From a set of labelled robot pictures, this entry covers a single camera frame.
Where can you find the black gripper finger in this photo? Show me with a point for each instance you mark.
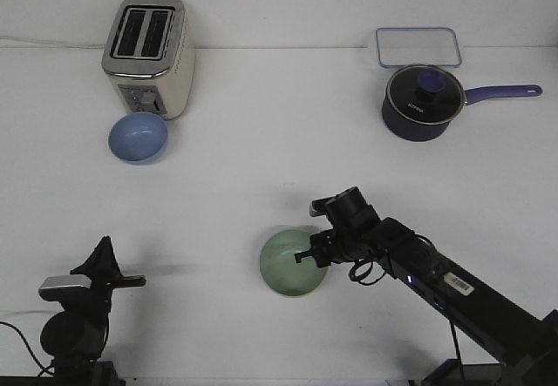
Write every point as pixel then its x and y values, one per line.
pixel 112 261
pixel 97 262
pixel 302 255

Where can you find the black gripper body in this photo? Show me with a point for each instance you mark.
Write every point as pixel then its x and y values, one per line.
pixel 96 296
pixel 351 220

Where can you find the green bowl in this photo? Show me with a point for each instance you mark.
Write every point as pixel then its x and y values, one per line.
pixel 279 268

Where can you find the blue bowl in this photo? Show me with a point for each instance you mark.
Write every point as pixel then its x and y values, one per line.
pixel 138 138

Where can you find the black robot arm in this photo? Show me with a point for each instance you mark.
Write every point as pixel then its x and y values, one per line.
pixel 76 337
pixel 524 348

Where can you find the glass pot lid purple knob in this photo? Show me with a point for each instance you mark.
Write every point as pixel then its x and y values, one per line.
pixel 425 94

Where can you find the clear container lid blue rim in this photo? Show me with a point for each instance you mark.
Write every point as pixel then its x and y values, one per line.
pixel 399 46

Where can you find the cream and steel toaster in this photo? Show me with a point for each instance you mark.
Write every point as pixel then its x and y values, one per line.
pixel 149 56

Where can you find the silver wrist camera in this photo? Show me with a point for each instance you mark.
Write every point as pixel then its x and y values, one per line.
pixel 62 287
pixel 322 207

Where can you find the purple saucepan with handle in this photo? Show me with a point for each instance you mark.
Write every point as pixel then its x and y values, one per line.
pixel 409 130

